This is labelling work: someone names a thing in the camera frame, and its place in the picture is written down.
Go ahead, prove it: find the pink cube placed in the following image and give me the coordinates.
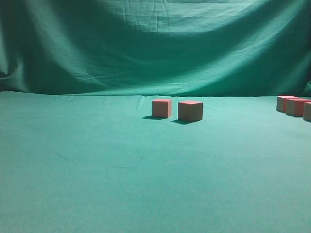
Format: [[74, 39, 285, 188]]
[[178, 100, 203, 122], [152, 99, 172, 118]]

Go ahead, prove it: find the green cloth backdrop and cover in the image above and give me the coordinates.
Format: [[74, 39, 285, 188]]
[[0, 0, 311, 233]]

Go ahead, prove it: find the pink cube far back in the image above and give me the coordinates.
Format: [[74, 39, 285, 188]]
[[276, 96, 297, 113]]

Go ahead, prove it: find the pink cube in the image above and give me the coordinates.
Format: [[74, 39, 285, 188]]
[[285, 98, 311, 117], [276, 96, 297, 113]]

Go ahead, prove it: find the pink cube middle right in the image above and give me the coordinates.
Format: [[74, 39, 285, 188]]
[[285, 98, 311, 117]]

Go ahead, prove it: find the pink cube right edge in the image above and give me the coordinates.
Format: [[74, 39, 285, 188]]
[[303, 102, 311, 122]]

